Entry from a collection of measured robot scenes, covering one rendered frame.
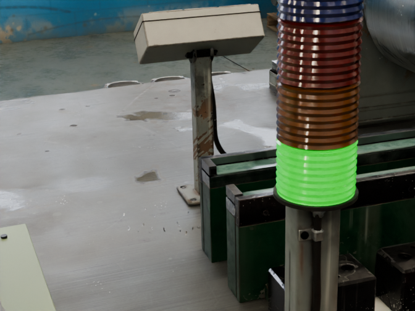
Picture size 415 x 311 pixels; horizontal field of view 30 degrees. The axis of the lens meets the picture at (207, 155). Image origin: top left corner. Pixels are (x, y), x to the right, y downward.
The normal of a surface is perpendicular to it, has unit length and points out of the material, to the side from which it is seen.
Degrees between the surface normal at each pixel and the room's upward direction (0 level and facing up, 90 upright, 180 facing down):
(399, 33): 103
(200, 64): 90
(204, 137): 90
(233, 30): 58
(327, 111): 66
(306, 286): 90
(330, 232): 90
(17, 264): 0
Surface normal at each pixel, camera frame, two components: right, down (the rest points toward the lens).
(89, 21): 0.35, 0.32
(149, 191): -0.03, -0.94
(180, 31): 0.25, -0.22
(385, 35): -0.88, 0.45
